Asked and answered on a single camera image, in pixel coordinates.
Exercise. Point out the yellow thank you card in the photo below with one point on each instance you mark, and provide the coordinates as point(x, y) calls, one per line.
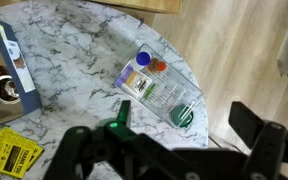
point(17, 153)

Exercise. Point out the silver cup with stripes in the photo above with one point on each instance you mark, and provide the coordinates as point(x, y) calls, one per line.
point(8, 91)

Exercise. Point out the clear plastic box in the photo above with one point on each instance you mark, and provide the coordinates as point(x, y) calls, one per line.
point(168, 89)

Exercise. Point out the blue cardboard box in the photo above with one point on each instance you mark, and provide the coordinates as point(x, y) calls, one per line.
point(18, 69)

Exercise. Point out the white purple packet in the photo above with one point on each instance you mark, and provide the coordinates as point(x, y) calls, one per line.
point(134, 82)

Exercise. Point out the red capped sauce bottle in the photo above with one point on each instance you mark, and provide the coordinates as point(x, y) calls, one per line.
point(156, 66)

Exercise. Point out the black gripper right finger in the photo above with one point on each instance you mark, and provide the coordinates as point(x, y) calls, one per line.
point(267, 140)

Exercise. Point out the green round lid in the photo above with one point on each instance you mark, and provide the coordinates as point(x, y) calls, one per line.
point(180, 116)

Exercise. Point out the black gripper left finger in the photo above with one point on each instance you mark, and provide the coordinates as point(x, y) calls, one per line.
point(81, 148)

